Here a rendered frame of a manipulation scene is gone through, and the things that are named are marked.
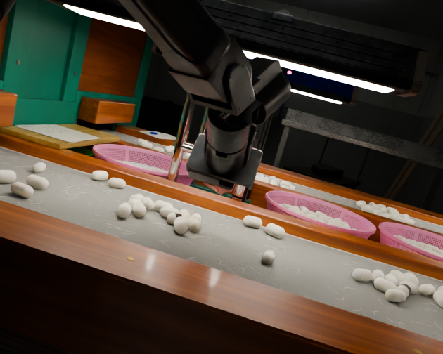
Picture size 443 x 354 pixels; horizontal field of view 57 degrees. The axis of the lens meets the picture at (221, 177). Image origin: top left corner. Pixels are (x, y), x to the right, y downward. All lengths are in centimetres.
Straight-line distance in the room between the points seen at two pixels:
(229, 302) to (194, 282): 5
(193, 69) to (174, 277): 22
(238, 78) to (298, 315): 26
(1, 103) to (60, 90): 33
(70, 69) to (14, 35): 25
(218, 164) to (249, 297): 20
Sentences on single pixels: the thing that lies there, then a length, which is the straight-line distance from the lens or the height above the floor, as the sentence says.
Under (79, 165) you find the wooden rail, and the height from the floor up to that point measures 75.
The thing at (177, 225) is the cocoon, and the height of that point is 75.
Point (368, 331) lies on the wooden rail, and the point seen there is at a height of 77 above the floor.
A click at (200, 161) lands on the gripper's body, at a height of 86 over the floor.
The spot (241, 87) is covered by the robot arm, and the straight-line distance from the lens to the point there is 47.
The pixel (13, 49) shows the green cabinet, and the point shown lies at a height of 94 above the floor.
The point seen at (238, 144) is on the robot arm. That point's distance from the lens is 53.
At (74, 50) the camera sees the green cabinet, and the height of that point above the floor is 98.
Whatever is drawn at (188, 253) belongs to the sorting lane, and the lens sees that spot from 58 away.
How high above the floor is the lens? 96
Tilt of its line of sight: 10 degrees down
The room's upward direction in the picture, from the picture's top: 15 degrees clockwise
